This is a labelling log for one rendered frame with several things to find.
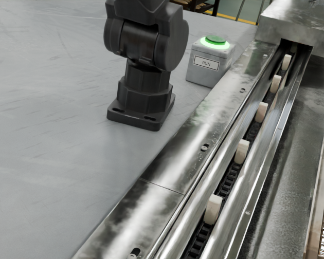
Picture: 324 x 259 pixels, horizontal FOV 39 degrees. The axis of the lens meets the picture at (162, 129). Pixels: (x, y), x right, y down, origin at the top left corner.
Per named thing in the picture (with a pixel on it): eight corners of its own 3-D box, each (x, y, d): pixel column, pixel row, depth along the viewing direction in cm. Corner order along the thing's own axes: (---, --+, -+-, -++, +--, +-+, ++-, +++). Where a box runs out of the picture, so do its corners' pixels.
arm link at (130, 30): (173, 74, 73) (143, 63, 75) (184, 11, 68) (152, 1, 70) (145, 92, 65) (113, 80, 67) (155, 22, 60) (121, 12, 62)
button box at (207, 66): (192, 84, 96) (202, 33, 91) (228, 94, 94) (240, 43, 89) (179, 97, 89) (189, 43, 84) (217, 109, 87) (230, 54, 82)
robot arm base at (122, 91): (128, 90, 81) (104, 118, 70) (133, 46, 77) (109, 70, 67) (175, 101, 80) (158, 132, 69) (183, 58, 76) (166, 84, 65)
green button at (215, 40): (207, 41, 89) (209, 33, 88) (226, 46, 88) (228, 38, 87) (201, 46, 86) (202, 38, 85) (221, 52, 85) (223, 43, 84)
